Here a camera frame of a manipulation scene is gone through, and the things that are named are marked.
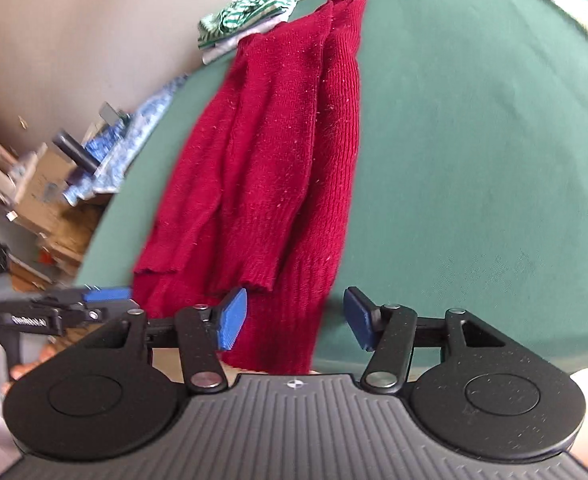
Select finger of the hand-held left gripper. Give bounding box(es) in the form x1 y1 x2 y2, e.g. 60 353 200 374
48 286 143 322

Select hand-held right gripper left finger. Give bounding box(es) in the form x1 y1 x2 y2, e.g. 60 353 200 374
76 287 249 394

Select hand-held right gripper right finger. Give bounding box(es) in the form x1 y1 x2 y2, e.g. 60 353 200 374
342 285 508 394

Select dark red knit sweater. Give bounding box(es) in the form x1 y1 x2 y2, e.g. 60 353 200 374
132 0 370 377

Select person's left hand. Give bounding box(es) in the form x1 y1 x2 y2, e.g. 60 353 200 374
9 341 58 382

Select cardboard box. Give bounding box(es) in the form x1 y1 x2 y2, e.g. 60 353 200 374
16 142 106 234

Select black cylinder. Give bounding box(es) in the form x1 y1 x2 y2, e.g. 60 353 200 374
53 129 103 174

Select blue patterned cloth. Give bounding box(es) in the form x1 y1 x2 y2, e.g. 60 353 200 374
63 73 190 207

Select green table cloth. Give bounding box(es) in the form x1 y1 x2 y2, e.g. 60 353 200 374
76 0 588 377

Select grey folded garment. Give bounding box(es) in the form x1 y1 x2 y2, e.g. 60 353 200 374
201 14 295 66

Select green striped shirt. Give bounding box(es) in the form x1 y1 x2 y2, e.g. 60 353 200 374
196 0 303 51

